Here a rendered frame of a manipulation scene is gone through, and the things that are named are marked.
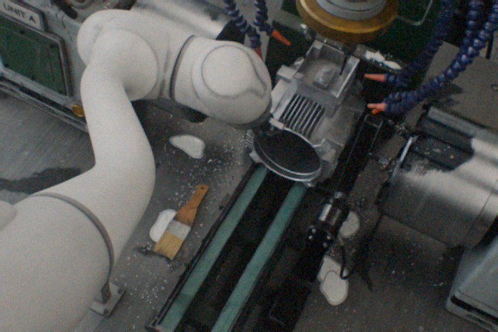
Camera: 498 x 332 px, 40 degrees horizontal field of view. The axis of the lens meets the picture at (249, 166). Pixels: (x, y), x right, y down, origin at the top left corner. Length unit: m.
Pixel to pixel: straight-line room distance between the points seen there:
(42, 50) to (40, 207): 0.97
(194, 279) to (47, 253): 0.84
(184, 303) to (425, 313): 0.53
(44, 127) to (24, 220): 1.16
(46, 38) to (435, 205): 0.84
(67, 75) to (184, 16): 0.31
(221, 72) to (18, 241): 0.46
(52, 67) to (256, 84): 0.70
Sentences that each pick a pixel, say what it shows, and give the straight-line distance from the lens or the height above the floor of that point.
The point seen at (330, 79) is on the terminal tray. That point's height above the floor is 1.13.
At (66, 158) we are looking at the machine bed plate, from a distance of 1.63.
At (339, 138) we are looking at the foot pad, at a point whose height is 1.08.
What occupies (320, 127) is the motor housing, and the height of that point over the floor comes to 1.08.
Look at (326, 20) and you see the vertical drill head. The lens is 1.19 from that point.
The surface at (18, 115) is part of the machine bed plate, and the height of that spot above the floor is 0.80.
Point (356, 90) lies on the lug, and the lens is 1.44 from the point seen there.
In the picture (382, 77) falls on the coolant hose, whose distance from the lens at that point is 1.32.
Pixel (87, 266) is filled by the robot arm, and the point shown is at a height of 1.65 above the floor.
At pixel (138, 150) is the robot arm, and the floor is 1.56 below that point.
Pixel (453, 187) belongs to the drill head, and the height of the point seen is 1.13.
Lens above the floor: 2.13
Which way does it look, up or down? 56 degrees down
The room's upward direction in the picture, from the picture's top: 11 degrees clockwise
